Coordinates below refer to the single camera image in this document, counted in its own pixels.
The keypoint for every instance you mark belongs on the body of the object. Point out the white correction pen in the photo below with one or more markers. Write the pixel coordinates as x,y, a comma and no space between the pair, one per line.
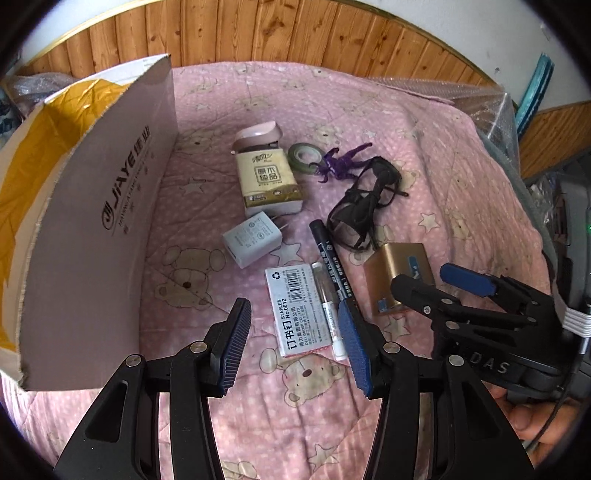
330,314

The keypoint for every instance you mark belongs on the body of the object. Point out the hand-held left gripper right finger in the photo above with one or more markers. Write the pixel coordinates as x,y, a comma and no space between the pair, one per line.
358,350

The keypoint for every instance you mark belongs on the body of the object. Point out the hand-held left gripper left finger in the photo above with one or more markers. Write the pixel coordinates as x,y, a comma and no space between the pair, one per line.
233,341

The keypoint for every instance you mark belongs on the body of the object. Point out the purple toy figure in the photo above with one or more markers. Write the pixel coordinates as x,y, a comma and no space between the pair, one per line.
340,165

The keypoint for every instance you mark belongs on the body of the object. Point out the black marker pen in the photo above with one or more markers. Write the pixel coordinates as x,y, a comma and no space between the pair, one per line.
325,249

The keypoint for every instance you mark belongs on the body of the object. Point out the white staples box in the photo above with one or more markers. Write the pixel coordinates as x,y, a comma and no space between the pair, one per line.
295,309

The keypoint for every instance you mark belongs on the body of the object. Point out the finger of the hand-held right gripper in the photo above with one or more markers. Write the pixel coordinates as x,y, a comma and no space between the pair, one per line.
429,307
461,277

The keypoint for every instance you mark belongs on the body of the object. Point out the black glasses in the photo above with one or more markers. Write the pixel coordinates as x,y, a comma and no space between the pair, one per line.
387,171

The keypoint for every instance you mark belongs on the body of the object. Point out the person's right hand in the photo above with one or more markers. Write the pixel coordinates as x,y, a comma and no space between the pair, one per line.
521,415

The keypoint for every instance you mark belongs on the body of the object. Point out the gold metal box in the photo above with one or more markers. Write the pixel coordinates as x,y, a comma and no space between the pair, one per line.
392,267

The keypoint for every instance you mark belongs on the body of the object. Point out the beige tissue pack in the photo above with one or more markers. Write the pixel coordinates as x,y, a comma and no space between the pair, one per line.
265,180

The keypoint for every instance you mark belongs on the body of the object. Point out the teal flat item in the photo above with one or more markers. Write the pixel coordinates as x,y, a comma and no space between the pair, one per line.
535,87

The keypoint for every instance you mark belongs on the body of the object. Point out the white charger plug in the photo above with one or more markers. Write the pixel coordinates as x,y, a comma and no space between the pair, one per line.
251,237

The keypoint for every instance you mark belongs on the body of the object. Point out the pink bear print blanket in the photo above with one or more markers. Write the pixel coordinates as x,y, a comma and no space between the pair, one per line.
392,115

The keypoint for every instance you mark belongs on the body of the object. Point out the white cardboard box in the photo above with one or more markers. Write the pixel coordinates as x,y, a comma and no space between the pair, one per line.
92,207

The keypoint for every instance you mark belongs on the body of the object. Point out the small pink device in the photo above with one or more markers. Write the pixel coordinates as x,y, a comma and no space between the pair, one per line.
258,134

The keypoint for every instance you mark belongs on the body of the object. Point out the clear bubble wrap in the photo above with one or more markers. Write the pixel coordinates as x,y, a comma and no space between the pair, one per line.
489,110
23,87

